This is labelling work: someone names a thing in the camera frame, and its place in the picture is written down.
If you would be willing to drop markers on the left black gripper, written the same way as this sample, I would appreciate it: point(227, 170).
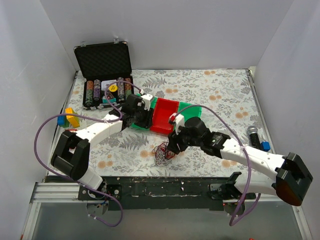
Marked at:
point(146, 118)

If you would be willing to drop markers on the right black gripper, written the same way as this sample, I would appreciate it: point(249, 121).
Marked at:
point(175, 142)

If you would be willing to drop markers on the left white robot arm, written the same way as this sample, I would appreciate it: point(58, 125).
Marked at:
point(72, 153)

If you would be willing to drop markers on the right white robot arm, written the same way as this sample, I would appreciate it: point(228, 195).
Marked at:
point(284, 176)

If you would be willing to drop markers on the left green bin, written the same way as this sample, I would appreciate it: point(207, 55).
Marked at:
point(147, 121)

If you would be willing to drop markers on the green bin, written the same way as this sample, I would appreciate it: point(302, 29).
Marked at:
point(191, 112)
point(147, 121)

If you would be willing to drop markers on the right green bin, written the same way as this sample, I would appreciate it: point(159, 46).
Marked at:
point(191, 112)

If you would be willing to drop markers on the red bin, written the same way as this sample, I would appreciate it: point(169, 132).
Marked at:
point(164, 108)

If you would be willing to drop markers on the black poker chip case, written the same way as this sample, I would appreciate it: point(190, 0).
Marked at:
point(107, 72)

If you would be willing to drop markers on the yellow toy brick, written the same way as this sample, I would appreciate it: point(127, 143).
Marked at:
point(72, 118)

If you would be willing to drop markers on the black microphone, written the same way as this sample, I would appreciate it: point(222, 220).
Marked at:
point(252, 133)

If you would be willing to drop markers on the red window toy brick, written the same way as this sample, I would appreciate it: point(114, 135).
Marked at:
point(71, 130)

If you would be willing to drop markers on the green toy brick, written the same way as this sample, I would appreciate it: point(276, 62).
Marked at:
point(66, 124)

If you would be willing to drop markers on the small blue block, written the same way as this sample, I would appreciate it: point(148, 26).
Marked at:
point(265, 146)

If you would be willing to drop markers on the blue toy brick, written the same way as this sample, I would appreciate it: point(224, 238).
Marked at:
point(61, 120)

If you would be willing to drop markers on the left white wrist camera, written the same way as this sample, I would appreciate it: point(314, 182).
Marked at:
point(147, 99)

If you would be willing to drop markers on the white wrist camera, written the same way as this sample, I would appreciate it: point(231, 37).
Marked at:
point(177, 120)
point(147, 99)

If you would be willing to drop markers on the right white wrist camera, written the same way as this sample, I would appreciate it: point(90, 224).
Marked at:
point(177, 120)

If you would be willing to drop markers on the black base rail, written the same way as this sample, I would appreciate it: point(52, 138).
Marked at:
point(137, 193)

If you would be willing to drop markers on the aluminium frame rail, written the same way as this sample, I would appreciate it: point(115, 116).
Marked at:
point(55, 193)

